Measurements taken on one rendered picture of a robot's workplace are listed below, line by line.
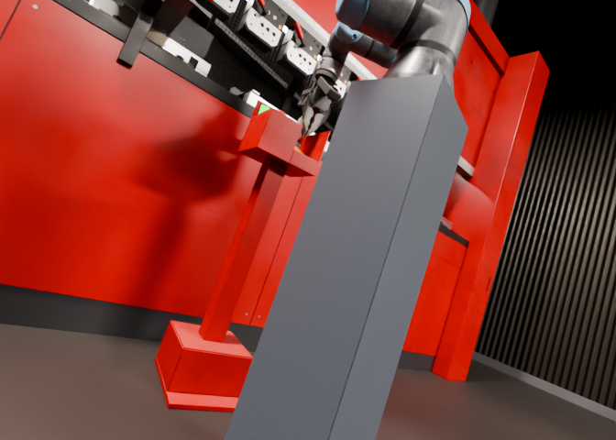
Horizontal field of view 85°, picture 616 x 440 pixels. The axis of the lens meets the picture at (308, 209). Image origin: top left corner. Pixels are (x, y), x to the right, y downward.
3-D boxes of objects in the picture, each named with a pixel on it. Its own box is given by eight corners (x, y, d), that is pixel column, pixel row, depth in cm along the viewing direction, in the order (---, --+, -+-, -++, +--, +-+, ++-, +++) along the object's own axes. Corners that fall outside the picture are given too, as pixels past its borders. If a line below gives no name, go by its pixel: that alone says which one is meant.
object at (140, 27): (123, 49, 88) (155, -21, 91) (115, 62, 100) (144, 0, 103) (138, 58, 91) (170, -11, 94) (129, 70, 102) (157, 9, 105)
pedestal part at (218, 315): (203, 339, 93) (270, 159, 100) (197, 331, 98) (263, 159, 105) (223, 343, 96) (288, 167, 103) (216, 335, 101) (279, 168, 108)
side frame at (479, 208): (446, 379, 207) (539, 49, 236) (350, 326, 275) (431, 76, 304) (466, 381, 221) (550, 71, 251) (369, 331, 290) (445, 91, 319)
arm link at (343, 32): (380, 22, 95) (367, 41, 106) (345, 5, 94) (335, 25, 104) (371, 48, 95) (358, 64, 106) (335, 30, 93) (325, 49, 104)
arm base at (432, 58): (459, 124, 67) (473, 80, 69) (438, 79, 56) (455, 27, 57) (390, 123, 77) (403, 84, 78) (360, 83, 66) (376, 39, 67)
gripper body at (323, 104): (313, 117, 115) (327, 85, 115) (327, 115, 107) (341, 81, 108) (295, 106, 111) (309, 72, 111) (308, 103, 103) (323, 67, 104)
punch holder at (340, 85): (319, 82, 153) (331, 50, 155) (308, 86, 160) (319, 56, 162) (341, 100, 162) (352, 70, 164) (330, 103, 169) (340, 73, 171)
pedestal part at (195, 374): (167, 409, 77) (187, 357, 78) (154, 359, 98) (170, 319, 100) (245, 412, 87) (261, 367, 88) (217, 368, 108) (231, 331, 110)
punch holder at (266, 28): (244, 24, 130) (259, -13, 132) (235, 31, 136) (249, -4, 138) (275, 49, 138) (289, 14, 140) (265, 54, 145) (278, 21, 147)
